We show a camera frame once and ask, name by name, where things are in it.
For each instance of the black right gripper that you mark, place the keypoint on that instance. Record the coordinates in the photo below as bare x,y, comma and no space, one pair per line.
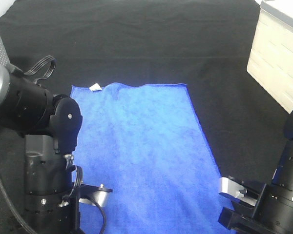
240,219

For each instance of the blue microfibre towel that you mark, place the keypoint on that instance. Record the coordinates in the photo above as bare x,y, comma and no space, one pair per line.
146,144

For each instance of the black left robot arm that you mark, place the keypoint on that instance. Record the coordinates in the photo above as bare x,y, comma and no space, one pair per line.
49,124

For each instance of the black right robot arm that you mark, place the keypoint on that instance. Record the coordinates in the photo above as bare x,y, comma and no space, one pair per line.
262,208

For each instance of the cream plastic storage box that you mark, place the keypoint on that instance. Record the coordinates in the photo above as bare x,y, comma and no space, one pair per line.
271,58

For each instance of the black fabric table cloth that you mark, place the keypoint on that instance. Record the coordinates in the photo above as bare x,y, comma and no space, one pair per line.
204,44

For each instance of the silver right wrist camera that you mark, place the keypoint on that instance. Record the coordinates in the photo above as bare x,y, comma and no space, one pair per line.
238,191

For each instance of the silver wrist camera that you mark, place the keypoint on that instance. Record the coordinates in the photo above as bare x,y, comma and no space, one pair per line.
238,191
93,195

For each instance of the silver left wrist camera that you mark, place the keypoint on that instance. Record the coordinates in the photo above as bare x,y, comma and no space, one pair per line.
93,195

